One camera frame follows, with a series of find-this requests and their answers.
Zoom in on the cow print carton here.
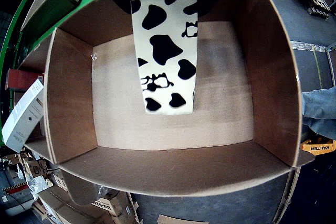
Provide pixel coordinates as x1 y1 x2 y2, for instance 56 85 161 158
129 0 199 116

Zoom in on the small dark red box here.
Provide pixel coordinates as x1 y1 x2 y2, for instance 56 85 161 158
5 68 45 91

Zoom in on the empty brown cardboard box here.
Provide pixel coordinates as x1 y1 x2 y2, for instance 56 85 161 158
43 0 316 206

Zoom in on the tall white product box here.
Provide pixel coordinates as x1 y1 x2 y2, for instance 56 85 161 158
1 77 45 154

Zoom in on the small brown cardboard box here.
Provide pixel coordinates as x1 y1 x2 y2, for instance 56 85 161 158
23 157 50 180

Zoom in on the printed cardboard shipping box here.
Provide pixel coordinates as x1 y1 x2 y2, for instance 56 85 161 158
90 188 139 224

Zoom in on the flat cardboard piece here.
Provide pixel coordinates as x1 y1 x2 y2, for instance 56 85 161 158
157 215 209 224

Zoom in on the person with blue jeans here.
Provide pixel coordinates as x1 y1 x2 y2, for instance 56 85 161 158
301 85 336 141

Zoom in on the yellow Valter labelled object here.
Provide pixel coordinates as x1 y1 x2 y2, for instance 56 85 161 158
300 140 336 156

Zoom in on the silver metal frame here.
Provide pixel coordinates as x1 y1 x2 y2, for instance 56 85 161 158
290 40 336 90

